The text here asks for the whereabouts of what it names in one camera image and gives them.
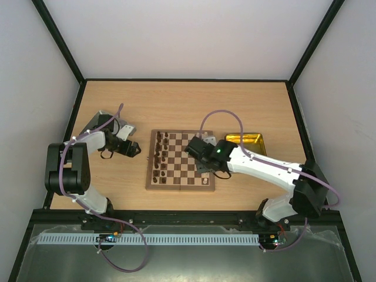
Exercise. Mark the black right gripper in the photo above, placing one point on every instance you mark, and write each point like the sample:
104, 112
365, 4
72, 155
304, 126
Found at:
194, 145

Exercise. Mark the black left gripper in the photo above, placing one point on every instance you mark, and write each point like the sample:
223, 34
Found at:
131, 153

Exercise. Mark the gold metal tin tray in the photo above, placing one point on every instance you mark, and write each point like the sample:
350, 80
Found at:
252, 141

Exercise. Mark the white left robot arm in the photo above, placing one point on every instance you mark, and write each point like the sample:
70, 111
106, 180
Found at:
67, 170

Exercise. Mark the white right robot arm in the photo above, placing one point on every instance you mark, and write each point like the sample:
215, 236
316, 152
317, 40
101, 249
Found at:
305, 184

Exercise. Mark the wooden chess board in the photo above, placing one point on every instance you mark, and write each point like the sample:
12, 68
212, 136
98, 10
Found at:
168, 159

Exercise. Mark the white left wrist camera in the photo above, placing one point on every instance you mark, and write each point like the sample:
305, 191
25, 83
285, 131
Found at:
126, 131

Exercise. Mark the slotted white cable duct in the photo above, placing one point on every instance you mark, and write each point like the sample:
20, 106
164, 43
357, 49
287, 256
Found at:
150, 239

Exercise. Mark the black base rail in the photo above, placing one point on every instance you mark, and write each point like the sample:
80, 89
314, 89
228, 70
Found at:
239, 220

